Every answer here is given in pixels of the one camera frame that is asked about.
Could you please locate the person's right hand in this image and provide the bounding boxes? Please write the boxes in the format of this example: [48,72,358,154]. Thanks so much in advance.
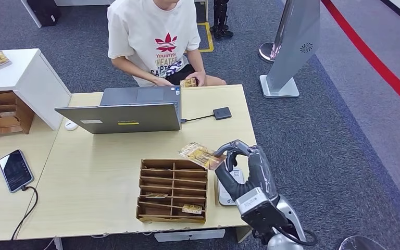
[153,77,175,88]

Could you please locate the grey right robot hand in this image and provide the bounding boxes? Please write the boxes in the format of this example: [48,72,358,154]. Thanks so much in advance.
[214,139,279,203]

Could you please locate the person's left hand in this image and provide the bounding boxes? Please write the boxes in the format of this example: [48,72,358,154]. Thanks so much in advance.
[185,70,207,88]

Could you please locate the person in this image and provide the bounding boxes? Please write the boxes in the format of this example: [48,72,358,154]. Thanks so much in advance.
[107,0,228,89]

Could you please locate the wooden card tray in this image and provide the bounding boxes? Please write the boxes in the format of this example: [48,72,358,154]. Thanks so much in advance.
[136,158,209,224]

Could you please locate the black usb hub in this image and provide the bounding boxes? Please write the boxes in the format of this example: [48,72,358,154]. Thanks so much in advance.
[213,107,233,121]

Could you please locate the grey laptop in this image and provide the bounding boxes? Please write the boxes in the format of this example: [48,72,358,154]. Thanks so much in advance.
[54,84,183,134]

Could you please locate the black robot legs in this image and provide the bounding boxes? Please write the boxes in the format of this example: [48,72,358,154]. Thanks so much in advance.
[209,0,235,39]

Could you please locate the grey kiosk stand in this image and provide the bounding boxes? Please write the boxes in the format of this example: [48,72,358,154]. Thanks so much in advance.
[259,0,322,99]

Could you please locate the glossy grey round cover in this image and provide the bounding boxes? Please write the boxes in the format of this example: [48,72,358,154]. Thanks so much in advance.
[337,235,389,250]

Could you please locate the white cabinet box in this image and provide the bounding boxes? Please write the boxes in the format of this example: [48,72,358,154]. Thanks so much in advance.
[0,48,72,131]

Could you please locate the black box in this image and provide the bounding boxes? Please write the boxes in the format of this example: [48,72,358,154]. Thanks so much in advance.
[26,0,63,27]

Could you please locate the wooden pigeonhole organizer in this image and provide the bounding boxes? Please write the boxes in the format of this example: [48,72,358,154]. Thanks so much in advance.
[0,90,35,139]

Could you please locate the black smartphone with grey case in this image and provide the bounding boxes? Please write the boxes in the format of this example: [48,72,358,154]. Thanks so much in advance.
[0,149,35,194]

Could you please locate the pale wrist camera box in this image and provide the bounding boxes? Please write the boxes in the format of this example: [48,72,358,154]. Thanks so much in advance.
[235,187,290,236]

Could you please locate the black hub cable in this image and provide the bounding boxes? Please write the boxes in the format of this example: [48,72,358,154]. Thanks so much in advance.
[180,114,215,124]

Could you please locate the chrome stanchion post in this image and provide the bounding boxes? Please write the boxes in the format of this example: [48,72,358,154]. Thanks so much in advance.
[258,0,295,64]

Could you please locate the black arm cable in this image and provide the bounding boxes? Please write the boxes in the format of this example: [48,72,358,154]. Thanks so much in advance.
[252,226,319,248]

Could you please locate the white under-desk bracket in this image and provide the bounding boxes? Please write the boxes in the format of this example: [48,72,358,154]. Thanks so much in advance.
[154,229,227,243]

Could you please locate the white desk frame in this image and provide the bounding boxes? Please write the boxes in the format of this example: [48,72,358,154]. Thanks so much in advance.
[20,0,44,28]

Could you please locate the black phone cable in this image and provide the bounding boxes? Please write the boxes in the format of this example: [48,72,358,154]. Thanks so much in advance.
[10,185,39,241]

